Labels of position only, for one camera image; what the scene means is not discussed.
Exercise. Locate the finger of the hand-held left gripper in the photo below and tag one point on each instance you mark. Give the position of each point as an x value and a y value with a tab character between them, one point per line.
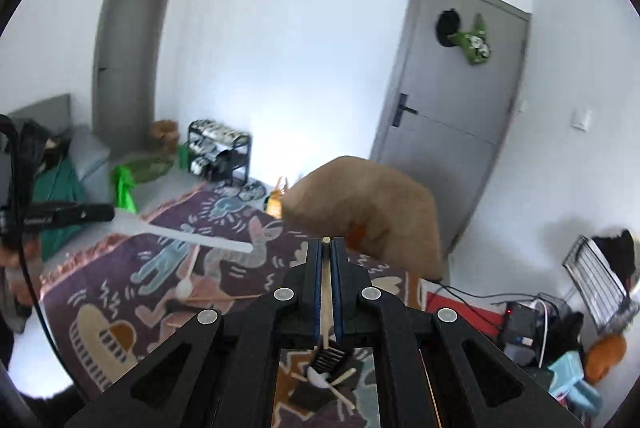
70	214

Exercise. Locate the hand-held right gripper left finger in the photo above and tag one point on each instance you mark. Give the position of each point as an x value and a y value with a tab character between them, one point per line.
316	288

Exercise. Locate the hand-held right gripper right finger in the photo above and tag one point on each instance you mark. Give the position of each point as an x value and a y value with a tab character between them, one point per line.
336	288

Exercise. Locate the black utensil holder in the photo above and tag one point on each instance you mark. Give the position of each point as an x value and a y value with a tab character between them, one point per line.
327	359

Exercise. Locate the pale grey spoon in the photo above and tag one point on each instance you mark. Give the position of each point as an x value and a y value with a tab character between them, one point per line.
317	378

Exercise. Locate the white plastic spoon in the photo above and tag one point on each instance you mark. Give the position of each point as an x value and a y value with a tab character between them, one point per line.
200	240

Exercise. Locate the cream spoon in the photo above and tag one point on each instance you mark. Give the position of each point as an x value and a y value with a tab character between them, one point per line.
183	290

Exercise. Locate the person's left hand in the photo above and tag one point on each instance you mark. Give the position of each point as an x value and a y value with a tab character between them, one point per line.
7	257

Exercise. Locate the green cloth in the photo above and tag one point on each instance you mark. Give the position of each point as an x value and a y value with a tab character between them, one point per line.
60	198

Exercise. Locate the bright green bag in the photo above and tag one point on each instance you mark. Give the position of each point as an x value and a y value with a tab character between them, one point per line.
125	188

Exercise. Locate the dark clothes pile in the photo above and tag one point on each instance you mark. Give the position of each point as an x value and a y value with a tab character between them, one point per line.
40	140

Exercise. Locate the green floor mat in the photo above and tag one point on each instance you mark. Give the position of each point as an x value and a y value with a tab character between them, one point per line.
147	168

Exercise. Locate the orange yellow bag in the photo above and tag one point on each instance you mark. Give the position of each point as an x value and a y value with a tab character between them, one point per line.
276	200

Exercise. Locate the printed blanket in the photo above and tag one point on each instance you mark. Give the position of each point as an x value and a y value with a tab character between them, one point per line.
150	268

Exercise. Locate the tan chair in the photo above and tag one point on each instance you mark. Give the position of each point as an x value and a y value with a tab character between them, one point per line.
380	198

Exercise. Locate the grey sneaker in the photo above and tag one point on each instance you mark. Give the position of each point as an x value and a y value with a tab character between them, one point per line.
254	192

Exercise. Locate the cardboard box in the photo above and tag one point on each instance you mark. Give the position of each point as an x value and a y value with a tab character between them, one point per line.
164	135

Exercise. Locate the orange red printed mat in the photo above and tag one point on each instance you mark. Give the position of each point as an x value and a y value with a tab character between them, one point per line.
460	310

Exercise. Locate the dark green bag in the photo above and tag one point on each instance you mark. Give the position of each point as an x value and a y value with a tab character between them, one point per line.
183	155

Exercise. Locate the plain grey door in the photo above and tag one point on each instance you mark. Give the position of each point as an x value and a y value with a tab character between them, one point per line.
130	67

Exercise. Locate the black shoe rack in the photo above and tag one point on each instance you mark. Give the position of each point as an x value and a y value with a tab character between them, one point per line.
220	152

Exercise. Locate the group of shoes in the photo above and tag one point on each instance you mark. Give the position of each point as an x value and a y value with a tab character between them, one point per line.
217	135

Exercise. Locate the light blue box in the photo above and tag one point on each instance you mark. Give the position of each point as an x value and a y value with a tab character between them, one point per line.
575	378

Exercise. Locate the orange round cushion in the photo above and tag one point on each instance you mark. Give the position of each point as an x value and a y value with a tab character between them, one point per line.
605	358

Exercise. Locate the green animal bag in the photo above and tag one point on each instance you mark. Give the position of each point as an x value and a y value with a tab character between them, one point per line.
472	42

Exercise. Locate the black hat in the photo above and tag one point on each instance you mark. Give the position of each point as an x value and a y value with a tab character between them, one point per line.
447	27

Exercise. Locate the black cloth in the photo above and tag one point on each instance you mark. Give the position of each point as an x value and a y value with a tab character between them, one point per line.
617	253

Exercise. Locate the white light switch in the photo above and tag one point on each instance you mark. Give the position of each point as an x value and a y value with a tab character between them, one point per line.
581	120

